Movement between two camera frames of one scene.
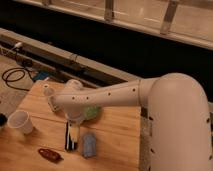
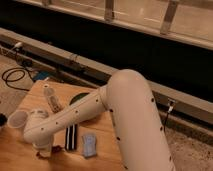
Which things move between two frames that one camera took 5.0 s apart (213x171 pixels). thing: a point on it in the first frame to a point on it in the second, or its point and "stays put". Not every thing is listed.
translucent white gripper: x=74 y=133 to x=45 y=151
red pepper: x=50 y=155 to x=57 y=149
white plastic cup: x=20 y=119 stays put
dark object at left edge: x=3 y=119 stays put
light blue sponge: x=89 y=145 stays put
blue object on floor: x=41 y=75 stays put
